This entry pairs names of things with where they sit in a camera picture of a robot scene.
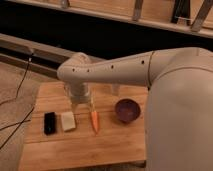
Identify purple bowl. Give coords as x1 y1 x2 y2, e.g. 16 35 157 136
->
115 99 141 123

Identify wooden board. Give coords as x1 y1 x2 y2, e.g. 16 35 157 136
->
19 82 147 171

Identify orange carrot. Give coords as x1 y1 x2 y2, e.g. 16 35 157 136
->
91 111 99 134

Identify white sponge block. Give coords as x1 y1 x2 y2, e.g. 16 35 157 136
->
61 112 76 131

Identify black rectangular block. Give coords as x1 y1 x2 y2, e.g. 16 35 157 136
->
44 112 56 135

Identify grey metal rail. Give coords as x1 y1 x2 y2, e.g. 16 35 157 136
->
0 33 74 78

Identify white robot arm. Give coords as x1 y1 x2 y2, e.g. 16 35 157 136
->
57 47 213 171

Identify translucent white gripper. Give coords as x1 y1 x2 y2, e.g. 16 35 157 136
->
65 83 95 114

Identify wooden shelf frame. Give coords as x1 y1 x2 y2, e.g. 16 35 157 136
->
7 0 213 39

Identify black cable on floor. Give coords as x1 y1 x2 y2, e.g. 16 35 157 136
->
0 50 37 150

